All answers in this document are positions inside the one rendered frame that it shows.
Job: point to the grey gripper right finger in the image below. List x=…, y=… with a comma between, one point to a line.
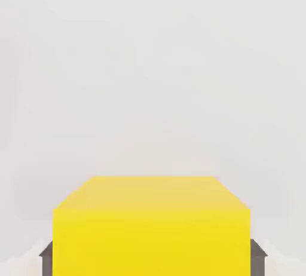
x=258, y=261

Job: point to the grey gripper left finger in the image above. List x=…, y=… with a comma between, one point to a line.
x=46, y=261

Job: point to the small yellow cube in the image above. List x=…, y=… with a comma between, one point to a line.
x=151, y=233

